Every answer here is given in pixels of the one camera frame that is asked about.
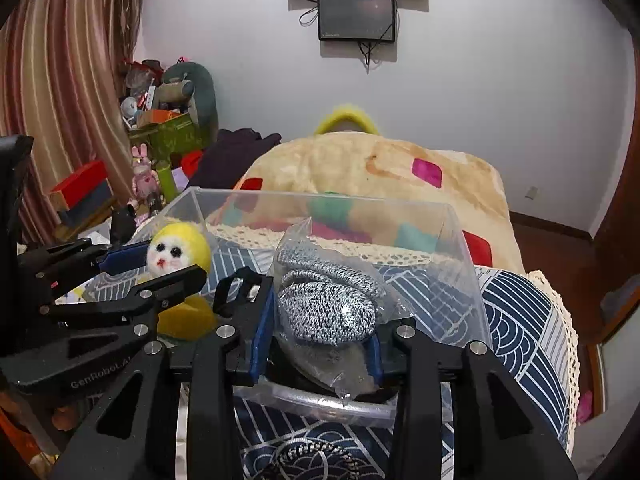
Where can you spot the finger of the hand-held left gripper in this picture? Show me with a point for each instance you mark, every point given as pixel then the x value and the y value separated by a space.
pixel 122 259
pixel 172 282

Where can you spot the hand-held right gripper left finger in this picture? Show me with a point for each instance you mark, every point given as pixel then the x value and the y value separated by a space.
pixel 263 342

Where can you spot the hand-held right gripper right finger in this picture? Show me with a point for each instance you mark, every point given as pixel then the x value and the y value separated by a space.
pixel 376 356

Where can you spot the yellow plush doll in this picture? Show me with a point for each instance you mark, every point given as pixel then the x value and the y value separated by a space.
pixel 180 247

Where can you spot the grey knit socks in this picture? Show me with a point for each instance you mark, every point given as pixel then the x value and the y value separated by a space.
pixel 325 305

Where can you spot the clear plastic box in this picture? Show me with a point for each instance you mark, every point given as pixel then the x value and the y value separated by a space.
pixel 452 270

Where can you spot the pink bunny toy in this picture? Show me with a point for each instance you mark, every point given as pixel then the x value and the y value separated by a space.
pixel 145 177

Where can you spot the red and blue box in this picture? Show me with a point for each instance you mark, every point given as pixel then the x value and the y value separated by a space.
pixel 80 185

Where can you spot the green bottle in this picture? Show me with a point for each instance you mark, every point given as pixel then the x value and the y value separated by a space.
pixel 167 182

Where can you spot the red cloth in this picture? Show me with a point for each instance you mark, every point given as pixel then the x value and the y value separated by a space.
pixel 190 162

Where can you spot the green cardboard box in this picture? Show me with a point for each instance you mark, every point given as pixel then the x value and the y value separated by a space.
pixel 170 136

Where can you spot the dark purple clothing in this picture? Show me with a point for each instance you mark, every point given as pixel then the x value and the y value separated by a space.
pixel 230 155

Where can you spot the blue patterned bed sheet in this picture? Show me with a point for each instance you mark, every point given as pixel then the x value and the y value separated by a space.
pixel 515 320

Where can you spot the small white blue figure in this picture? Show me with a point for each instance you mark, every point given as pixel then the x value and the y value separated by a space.
pixel 129 108

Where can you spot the cream lace trimmed cloth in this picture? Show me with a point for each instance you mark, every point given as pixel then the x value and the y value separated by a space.
pixel 560 310

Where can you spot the cream blanket with coloured squares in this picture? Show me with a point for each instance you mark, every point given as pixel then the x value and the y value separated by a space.
pixel 350 160

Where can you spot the striped curtain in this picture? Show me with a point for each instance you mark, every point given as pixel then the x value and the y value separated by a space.
pixel 65 60

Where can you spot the pink cloth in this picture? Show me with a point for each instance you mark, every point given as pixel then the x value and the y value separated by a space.
pixel 583 406

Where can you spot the small black monitor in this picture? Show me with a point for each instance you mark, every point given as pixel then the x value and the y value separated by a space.
pixel 356 16

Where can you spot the wall socket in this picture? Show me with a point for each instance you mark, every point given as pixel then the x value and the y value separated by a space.
pixel 532 192

